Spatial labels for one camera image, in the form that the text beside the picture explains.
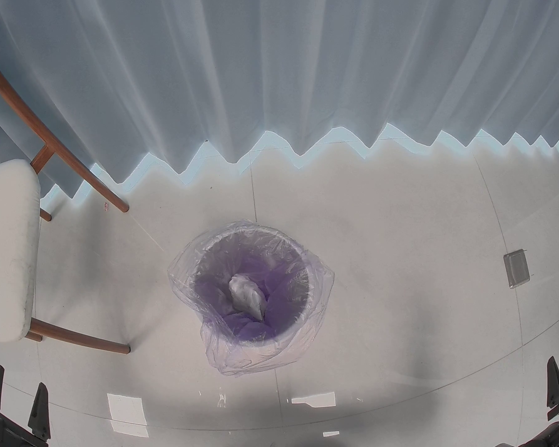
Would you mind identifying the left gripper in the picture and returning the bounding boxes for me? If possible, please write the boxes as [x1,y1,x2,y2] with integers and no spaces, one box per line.
[0,365,52,447]

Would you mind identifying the purple plastic bag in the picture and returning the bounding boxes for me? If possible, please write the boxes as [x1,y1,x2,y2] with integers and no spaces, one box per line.
[168,219,335,375]

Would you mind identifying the white trash bin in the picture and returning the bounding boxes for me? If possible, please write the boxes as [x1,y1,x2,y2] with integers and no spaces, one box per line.
[190,225,314,357]

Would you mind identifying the wooden chair white cushions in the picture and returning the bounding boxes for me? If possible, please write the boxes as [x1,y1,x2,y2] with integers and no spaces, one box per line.
[0,53,131,355]

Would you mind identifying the crumpled white printed wrapper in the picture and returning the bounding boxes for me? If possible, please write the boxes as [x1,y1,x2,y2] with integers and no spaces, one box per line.
[227,273,267,320]

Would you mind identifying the pale blue curtain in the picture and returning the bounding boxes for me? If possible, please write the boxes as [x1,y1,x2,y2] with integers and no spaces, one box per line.
[0,0,559,200]

